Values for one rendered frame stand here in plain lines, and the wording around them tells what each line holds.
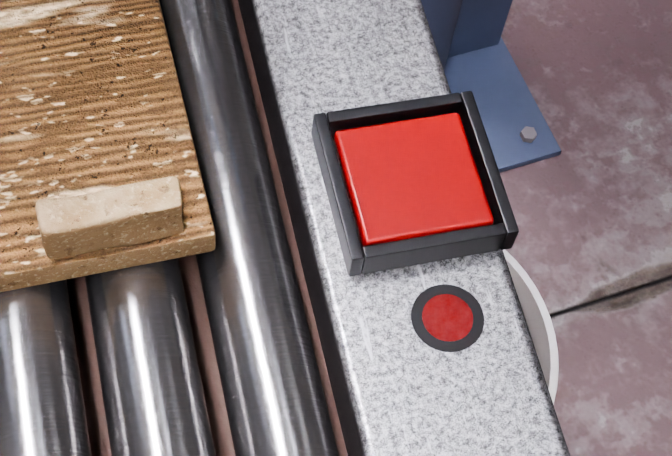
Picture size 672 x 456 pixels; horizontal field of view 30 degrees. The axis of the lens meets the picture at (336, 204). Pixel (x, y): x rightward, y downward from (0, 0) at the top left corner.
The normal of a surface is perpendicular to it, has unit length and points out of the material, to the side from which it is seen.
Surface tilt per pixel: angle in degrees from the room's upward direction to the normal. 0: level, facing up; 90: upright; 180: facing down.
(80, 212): 12
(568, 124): 0
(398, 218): 0
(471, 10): 90
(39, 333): 22
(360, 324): 0
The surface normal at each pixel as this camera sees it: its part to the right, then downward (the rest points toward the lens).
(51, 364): 0.58, -0.50
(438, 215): 0.08, -0.49
